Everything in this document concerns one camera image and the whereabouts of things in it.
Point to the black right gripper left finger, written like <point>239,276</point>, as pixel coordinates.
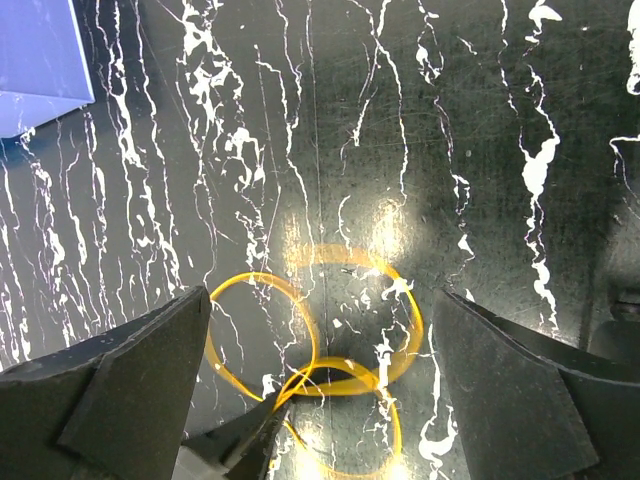
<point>113,406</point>

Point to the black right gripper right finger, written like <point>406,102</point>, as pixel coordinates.
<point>531,407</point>

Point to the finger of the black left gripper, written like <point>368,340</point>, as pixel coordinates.
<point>239,449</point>

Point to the lavender plastic box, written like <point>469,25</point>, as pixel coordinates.
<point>44,70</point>

